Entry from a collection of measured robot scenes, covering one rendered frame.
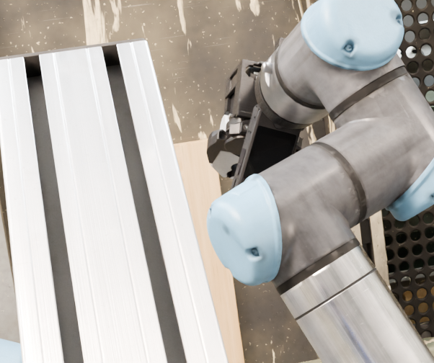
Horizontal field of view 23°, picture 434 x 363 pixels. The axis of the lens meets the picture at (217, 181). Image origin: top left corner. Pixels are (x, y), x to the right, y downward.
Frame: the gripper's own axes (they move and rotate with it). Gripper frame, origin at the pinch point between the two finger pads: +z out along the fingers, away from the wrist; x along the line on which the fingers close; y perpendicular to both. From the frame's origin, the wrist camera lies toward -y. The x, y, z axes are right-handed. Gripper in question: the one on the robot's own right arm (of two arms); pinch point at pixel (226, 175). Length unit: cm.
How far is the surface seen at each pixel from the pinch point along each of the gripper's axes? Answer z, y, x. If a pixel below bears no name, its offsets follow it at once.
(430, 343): 57, -2, -56
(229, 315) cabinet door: 60, -1, -20
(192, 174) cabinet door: 51, 18, -9
